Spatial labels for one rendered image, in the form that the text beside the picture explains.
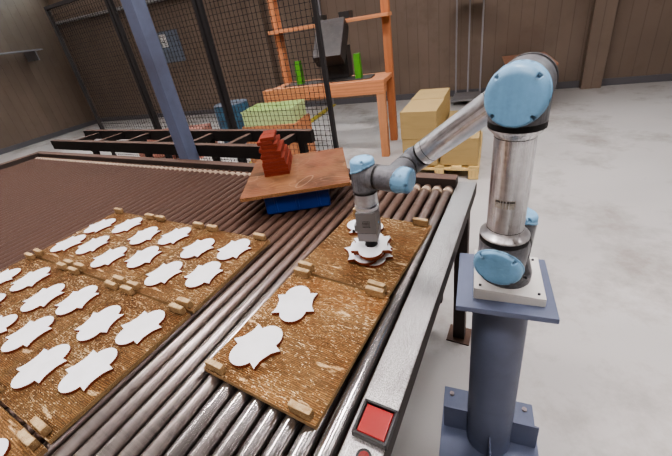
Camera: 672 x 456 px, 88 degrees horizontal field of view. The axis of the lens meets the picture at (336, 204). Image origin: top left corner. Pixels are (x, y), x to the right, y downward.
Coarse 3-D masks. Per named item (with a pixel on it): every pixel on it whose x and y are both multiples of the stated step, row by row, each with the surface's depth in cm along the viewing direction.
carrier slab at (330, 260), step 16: (384, 224) 138; (400, 224) 136; (336, 240) 133; (352, 240) 131; (400, 240) 127; (416, 240) 125; (320, 256) 125; (336, 256) 124; (400, 256) 119; (320, 272) 117; (336, 272) 116; (352, 272) 115; (368, 272) 114; (384, 272) 112; (400, 272) 111
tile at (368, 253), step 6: (354, 240) 121; (378, 240) 118; (384, 240) 117; (360, 246) 116; (366, 246) 115; (378, 246) 114; (384, 246) 114; (354, 252) 115; (360, 252) 113; (366, 252) 112; (372, 252) 112; (378, 252) 112; (384, 252) 113; (366, 258) 111; (372, 258) 110
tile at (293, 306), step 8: (296, 288) 110; (304, 288) 109; (280, 296) 108; (288, 296) 107; (296, 296) 107; (304, 296) 106; (312, 296) 106; (280, 304) 104; (288, 304) 104; (296, 304) 103; (304, 304) 103; (312, 304) 103; (272, 312) 102; (280, 312) 102; (288, 312) 101; (296, 312) 101; (304, 312) 100; (312, 312) 100; (288, 320) 98; (296, 320) 98
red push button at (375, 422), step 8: (368, 408) 75; (376, 408) 74; (368, 416) 73; (376, 416) 73; (384, 416) 73; (392, 416) 73; (360, 424) 72; (368, 424) 72; (376, 424) 72; (384, 424) 71; (368, 432) 70; (376, 432) 70; (384, 432) 70; (384, 440) 69
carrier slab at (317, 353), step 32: (288, 288) 112; (320, 288) 110; (352, 288) 108; (256, 320) 102; (320, 320) 98; (352, 320) 96; (224, 352) 93; (288, 352) 90; (320, 352) 88; (352, 352) 87; (256, 384) 83; (288, 384) 82; (320, 384) 81; (320, 416) 74
